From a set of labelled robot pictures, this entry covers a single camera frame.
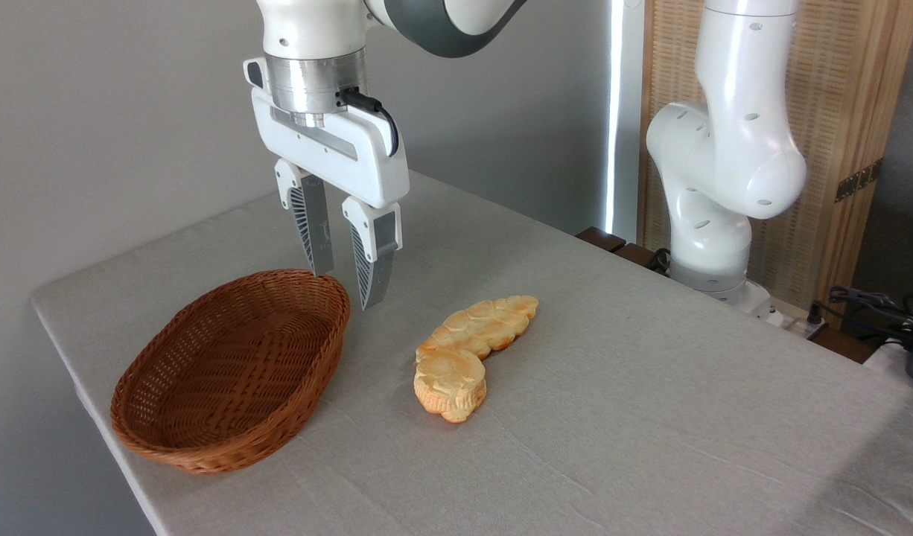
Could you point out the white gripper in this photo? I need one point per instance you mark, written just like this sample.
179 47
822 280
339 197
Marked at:
352 156

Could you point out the wooden folding screen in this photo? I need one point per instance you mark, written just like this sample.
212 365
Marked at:
836 97

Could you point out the leaf-shaped bread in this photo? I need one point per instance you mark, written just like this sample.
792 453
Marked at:
486 324

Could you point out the metal screen hinge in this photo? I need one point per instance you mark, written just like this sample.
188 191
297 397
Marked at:
859 180

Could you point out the brown woven wicker basket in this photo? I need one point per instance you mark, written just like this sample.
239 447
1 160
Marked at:
226 387

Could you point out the grey table cloth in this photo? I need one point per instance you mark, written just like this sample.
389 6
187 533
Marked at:
613 417

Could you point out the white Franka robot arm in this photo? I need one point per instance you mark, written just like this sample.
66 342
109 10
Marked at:
732 149

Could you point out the round flower-shaped bread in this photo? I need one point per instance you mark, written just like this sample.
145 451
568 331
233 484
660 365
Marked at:
449 383

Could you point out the dark wooden furniture edge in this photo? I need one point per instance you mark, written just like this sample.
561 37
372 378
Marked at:
602 240

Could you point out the white power strip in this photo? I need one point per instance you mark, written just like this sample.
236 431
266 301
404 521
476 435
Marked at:
795 321

